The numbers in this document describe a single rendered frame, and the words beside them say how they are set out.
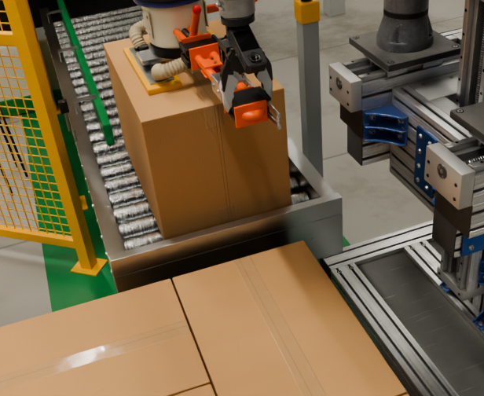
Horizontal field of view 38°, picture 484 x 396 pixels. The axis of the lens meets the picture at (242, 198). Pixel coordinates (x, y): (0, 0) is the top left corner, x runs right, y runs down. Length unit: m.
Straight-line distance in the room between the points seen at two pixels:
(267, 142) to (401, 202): 1.26
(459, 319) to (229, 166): 0.87
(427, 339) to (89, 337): 1.01
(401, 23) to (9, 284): 1.88
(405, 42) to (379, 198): 1.34
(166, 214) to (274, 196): 0.33
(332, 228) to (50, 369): 0.91
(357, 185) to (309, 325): 1.52
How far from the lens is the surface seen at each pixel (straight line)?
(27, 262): 3.07
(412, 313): 2.29
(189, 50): 1.80
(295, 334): 1.75
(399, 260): 2.48
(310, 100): 2.55
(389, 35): 1.92
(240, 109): 1.50
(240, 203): 2.04
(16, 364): 1.85
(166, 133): 1.86
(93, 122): 2.80
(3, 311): 2.88
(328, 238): 2.15
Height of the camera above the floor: 1.81
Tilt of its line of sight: 35 degrees down
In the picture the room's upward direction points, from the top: 6 degrees counter-clockwise
